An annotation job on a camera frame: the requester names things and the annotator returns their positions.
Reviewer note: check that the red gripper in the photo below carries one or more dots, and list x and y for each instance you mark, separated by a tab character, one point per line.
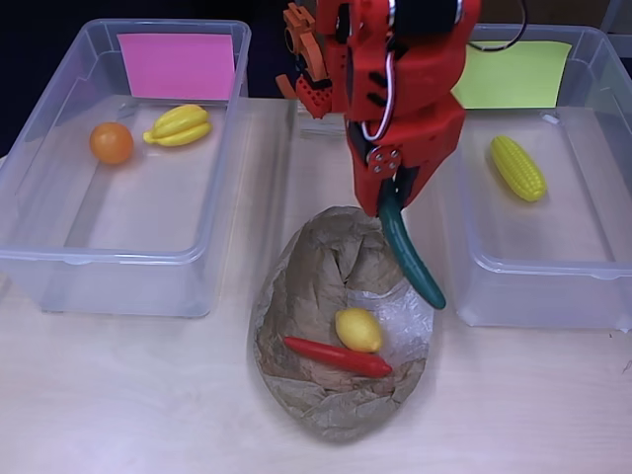
429	144

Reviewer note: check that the green toy cucumber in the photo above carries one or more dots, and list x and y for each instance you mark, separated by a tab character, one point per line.
410	257

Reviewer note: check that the yellow toy corn cob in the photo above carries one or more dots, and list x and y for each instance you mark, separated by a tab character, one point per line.
518	168

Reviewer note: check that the yellow toy lemon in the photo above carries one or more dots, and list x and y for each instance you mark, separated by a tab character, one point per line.
358	330

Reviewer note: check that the red toy chili pepper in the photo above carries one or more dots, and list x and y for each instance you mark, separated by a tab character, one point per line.
340	356

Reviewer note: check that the yellow toy banana bunch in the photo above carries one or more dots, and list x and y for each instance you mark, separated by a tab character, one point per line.
180	126

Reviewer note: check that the toy orange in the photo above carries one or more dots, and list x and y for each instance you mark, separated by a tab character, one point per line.
111	143

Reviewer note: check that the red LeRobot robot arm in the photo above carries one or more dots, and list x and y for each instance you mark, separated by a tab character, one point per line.
424	59

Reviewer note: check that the orange printed robot arm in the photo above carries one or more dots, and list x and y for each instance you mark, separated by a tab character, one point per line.
308	49

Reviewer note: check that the clear plastic bin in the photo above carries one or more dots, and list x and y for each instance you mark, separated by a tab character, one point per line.
148	212
533	232

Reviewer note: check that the yellow paper note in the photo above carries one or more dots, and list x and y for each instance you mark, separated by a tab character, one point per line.
523	79

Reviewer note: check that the brown paper bowl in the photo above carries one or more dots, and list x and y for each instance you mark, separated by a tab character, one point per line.
316	410

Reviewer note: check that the pink paper note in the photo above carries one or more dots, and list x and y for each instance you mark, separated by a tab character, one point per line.
178	66

